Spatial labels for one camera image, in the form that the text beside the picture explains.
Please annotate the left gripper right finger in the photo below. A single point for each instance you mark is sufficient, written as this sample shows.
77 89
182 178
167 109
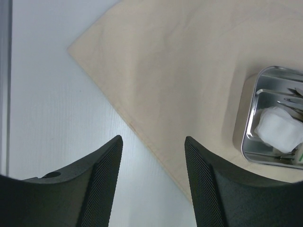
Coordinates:
225 195

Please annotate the beige cloth drape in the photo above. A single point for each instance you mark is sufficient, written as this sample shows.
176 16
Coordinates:
176 68

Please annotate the left aluminium frame post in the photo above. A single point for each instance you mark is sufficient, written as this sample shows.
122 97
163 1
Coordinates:
5 82

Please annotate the green sachet packet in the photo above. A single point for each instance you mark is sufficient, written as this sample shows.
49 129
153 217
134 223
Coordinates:
299 156

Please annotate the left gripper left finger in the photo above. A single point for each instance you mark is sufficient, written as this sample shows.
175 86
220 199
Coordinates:
80 194

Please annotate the steel tweezers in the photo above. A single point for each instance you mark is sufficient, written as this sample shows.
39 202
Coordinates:
295 101
296 91

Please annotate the white gauze pad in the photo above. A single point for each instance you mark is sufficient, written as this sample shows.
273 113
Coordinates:
277 128

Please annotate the stainless steel tray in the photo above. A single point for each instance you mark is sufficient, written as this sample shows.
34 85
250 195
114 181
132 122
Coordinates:
261 91

